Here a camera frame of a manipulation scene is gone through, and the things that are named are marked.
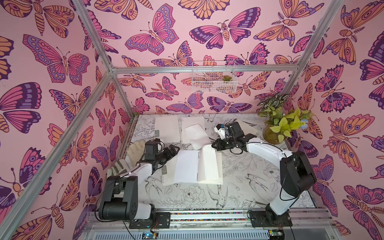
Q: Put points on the aluminium front rail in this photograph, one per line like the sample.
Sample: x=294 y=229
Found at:
x=236 y=224

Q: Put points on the green leafy plant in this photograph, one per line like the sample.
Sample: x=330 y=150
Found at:
x=281 y=120

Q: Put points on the amber glass plant vase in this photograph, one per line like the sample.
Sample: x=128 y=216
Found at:
x=272 y=137

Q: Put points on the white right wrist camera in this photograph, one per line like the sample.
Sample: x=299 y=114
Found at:
x=220 y=129

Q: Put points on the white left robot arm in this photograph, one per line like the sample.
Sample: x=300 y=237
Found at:
x=120 y=198

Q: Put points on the white wire wall basket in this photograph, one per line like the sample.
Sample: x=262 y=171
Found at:
x=207 y=78

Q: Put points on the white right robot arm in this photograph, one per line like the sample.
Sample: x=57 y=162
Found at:
x=296 y=173

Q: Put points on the small succulent in basket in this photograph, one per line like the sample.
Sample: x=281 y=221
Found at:
x=227 y=78

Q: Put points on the torn white lined page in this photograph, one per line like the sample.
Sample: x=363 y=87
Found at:
x=187 y=122

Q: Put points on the white spiral notebook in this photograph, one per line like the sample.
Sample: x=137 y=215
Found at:
x=167 y=129

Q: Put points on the CAMP B5 spiral notebook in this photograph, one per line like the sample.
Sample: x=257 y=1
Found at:
x=247 y=129

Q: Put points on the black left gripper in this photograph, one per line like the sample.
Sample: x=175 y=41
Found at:
x=169 y=156

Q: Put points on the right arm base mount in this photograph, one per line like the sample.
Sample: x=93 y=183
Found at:
x=268 y=219

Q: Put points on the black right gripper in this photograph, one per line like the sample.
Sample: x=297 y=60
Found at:
x=224 y=142

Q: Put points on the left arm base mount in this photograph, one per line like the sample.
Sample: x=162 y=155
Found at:
x=159 y=220

